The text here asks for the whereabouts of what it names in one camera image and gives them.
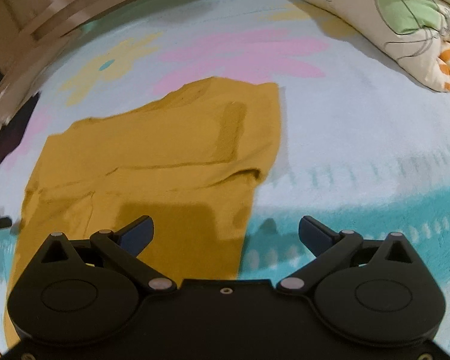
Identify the mustard yellow knit garment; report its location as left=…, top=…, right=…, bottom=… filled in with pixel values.
left=3, top=76, right=282, bottom=350

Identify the dark folded garment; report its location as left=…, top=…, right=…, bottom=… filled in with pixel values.
left=0, top=92, right=40, bottom=165

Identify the floral pastel bed sheet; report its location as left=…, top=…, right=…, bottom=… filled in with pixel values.
left=0, top=0, right=450, bottom=353

